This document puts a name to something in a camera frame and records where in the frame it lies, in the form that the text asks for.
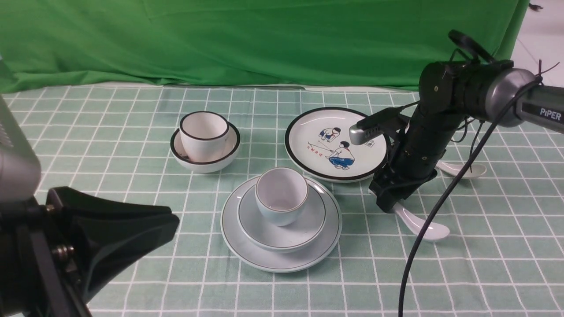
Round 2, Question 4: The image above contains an illustrated plate black rim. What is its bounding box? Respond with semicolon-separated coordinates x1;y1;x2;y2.
285;107;390;183

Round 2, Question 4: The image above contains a light blue cup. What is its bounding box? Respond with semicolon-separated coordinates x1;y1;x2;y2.
254;168;309;226

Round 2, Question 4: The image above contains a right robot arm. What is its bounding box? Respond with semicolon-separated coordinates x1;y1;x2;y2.
356;30;564;212

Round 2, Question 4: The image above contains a green backdrop cloth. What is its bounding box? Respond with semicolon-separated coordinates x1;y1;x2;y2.
0;0;528;93

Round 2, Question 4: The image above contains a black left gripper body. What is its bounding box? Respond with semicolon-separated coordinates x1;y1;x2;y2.
26;187;179;317

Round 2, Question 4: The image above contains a plain white spoon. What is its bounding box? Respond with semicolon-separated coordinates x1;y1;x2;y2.
392;202;450;242

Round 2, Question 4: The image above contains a white spoon with print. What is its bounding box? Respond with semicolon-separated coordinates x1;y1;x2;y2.
436;161;487;179

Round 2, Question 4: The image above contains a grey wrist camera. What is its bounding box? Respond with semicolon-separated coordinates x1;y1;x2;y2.
349;107;410;146

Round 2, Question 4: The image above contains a black cable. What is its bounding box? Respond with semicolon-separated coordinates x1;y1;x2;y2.
398;77;543;317

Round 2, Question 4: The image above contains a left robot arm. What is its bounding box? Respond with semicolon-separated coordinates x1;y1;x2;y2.
0;100;179;317

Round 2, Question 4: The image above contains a light blue plate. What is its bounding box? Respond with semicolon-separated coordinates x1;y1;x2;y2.
220;177;343;273

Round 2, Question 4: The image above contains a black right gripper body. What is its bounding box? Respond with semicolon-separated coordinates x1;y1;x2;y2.
369;165;438;213

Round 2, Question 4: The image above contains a white bowl black rim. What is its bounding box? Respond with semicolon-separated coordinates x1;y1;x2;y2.
170;123;241;174

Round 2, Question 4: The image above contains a white cup black rim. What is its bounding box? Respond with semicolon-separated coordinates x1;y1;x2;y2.
179;111;230;163

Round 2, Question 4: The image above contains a green checkered tablecloth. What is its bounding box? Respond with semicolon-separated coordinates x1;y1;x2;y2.
0;86;564;317

